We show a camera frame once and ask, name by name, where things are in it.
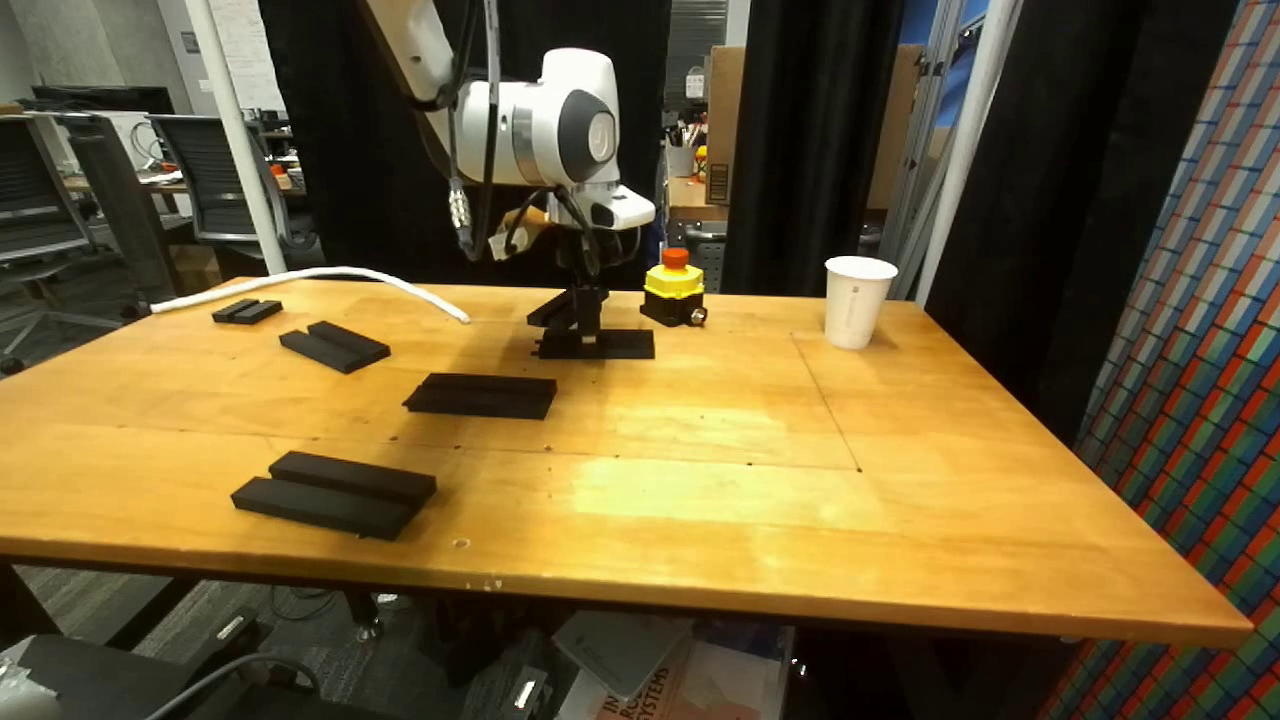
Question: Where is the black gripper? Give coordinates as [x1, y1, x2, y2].
[543, 227, 615, 351]

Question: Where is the black long track piece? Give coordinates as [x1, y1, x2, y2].
[282, 319, 389, 372]

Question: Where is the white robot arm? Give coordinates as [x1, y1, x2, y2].
[363, 0, 656, 354]

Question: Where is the yellow red emergency stop button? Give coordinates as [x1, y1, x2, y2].
[641, 248, 707, 328]

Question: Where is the white paper cup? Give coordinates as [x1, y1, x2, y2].
[825, 256, 902, 347]

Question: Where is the large black double track piece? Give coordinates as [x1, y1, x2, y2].
[232, 451, 437, 541]

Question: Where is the small black track piece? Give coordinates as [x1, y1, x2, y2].
[214, 298, 284, 322]

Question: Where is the black curtain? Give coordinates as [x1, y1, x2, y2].
[257, 0, 1231, 437]

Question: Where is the white cable hose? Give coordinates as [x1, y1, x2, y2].
[147, 265, 478, 328]

